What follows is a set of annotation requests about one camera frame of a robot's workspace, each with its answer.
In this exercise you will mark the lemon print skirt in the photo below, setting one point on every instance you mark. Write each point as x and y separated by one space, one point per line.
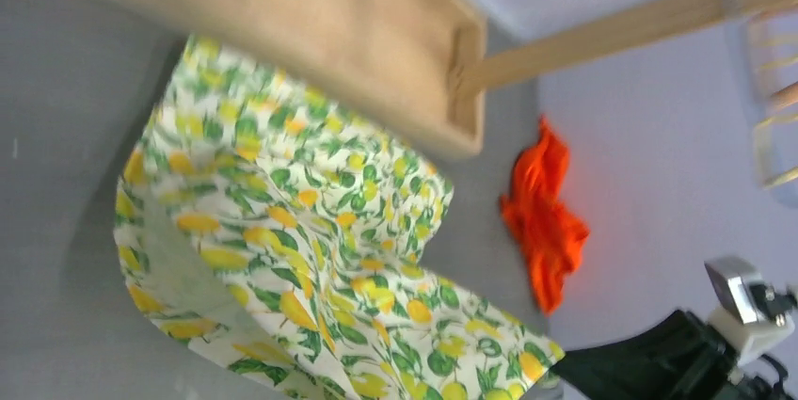
278 235

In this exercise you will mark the wooden hanger rack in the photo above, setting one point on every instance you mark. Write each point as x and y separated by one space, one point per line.
420 66

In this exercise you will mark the orange garment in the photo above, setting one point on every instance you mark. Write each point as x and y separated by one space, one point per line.
550 236

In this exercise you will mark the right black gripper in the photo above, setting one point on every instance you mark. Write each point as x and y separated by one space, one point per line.
680 358

